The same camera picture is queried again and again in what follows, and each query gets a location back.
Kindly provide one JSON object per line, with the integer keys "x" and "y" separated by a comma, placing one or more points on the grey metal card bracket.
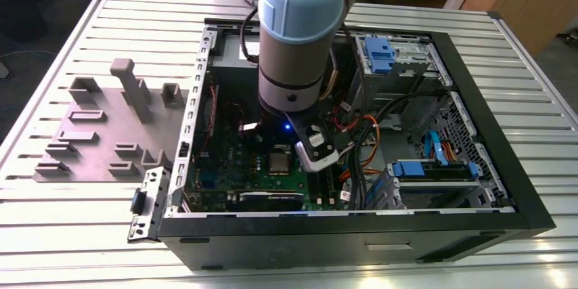
{"x": 155, "y": 184}

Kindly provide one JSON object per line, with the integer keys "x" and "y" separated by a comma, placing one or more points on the hard disk in blue carrier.
{"x": 415, "y": 169}

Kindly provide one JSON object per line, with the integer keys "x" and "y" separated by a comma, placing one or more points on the black RAM slot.
{"x": 319, "y": 185}
{"x": 313, "y": 185}
{"x": 333, "y": 185}

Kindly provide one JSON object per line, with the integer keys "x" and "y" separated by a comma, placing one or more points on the black PC case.
{"x": 315, "y": 238}

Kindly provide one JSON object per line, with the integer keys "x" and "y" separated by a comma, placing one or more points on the blue board connector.
{"x": 208, "y": 179}

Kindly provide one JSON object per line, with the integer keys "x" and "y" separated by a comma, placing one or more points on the grey metal disk bay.
{"x": 451, "y": 184}

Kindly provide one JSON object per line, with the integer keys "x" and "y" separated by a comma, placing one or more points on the grey power supply unit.
{"x": 235, "y": 82}

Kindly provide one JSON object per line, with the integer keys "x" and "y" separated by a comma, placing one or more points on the grey parts rack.
{"x": 104, "y": 140}

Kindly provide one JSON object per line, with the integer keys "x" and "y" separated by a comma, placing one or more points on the CPU socket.
{"x": 267, "y": 166}

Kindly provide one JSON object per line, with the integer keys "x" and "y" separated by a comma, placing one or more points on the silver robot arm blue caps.
{"x": 294, "y": 48}

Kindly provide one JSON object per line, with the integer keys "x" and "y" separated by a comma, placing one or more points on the blue drive bay latch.
{"x": 379, "y": 53}

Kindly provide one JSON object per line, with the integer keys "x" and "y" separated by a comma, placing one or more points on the green motherboard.
{"x": 235, "y": 167}

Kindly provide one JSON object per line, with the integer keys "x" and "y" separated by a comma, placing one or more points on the silver CPU green edge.
{"x": 279, "y": 163}

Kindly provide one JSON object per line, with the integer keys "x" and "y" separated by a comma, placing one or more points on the grey metal drive cage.
{"x": 383, "y": 82}

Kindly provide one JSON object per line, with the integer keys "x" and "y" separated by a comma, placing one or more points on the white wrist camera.
{"x": 315, "y": 160}

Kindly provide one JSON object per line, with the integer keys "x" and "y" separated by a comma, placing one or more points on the black graphics card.
{"x": 271, "y": 201}

